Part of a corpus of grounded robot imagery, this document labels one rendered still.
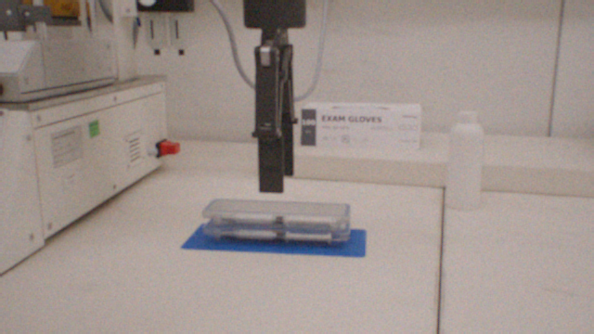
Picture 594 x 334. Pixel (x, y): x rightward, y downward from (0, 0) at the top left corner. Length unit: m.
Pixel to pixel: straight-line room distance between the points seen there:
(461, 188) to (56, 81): 0.58
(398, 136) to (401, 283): 0.50
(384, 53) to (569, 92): 0.39
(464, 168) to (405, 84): 0.47
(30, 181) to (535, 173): 0.75
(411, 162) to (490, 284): 0.40
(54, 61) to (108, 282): 0.30
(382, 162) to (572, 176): 0.30
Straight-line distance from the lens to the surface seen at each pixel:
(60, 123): 0.80
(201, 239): 0.75
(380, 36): 1.30
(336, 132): 1.09
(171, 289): 0.63
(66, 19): 0.97
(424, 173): 1.01
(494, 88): 1.30
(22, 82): 0.74
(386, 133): 1.09
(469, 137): 0.86
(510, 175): 1.01
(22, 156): 0.73
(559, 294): 0.66
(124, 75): 1.02
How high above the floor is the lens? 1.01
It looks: 13 degrees down
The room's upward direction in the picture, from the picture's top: straight up
